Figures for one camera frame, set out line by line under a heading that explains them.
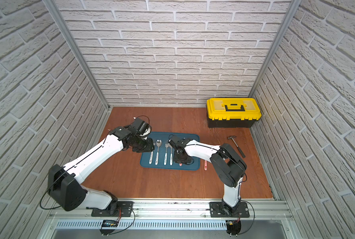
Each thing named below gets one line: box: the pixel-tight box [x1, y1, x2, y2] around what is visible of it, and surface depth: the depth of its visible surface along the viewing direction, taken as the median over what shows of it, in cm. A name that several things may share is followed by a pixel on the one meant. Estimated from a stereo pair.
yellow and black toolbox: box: [206, 97, 262, 129], surface depth 99 cm
